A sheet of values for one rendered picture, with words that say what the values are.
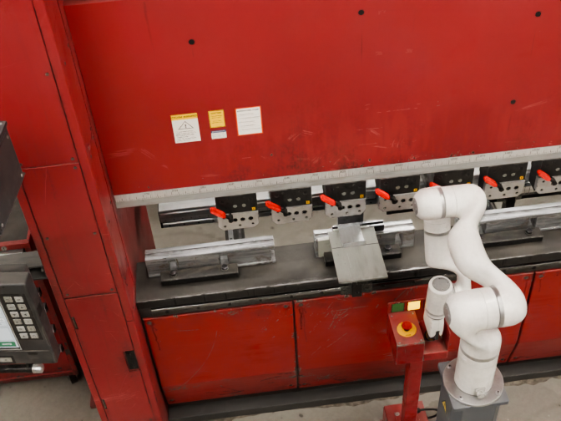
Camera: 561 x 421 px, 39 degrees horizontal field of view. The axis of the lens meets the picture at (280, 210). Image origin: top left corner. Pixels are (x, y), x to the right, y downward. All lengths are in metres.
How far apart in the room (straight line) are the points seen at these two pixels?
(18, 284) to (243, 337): 1.28
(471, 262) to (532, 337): 1.30
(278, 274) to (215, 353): 0.48
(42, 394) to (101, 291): 1.24
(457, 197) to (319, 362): 1.23
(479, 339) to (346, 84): 0.90
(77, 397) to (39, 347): 1.54
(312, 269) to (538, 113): 1.01
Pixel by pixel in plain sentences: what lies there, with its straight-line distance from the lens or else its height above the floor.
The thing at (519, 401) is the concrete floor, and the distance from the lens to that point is 3.88.
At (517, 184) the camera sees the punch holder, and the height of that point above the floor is 1.16.
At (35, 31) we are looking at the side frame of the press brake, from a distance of 2.25.
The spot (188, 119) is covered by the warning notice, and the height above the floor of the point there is 1.62.
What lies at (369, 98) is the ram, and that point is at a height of 1.62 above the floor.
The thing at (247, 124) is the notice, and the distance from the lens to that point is 2.66.
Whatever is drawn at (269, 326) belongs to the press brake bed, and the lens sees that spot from 3.25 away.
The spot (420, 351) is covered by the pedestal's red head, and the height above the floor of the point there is 0.73.
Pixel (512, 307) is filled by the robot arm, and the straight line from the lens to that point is 2.35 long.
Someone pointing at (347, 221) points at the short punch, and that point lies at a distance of 3.06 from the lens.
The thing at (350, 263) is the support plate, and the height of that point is 1.00.
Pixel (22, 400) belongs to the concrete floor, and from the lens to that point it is 4.06.
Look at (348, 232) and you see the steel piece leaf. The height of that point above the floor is 1.00.
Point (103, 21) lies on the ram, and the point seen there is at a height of 2.00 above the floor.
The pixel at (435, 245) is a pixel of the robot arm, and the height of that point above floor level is 1.21.
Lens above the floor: 3.17
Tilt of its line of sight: 43 degrees down
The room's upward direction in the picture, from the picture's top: 4 degrees counter-clockwise
